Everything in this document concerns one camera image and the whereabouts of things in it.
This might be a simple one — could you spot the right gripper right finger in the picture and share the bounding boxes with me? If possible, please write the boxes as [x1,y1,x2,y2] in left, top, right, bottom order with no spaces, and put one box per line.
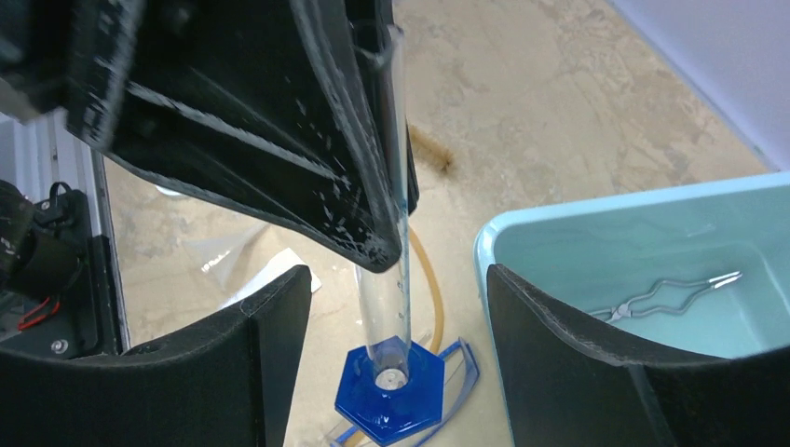
[486,264,789,446]

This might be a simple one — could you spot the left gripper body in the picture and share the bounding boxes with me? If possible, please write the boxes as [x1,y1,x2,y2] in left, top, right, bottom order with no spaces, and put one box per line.
[1,1,403,273]

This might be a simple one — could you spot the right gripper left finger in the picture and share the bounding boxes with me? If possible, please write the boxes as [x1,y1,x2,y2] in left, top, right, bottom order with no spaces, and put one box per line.
[1,265,312,446]

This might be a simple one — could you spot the metal crucible tongs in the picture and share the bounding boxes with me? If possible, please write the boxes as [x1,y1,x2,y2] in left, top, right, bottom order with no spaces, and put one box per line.
[586,270,743,324]

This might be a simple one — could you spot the amber rubber tubing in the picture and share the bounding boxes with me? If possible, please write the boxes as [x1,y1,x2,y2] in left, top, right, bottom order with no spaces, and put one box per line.
[350,232,445,446]

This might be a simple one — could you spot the small white packet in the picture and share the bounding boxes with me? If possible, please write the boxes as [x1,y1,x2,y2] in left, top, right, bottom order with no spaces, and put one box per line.
[217,248,307,310]

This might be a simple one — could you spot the teal plastic bin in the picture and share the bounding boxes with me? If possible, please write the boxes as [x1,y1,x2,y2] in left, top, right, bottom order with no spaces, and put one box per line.
[473,171,790,447]

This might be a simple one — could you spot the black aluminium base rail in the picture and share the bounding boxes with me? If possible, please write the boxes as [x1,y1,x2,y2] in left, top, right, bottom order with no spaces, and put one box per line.
[0,111,130,359]

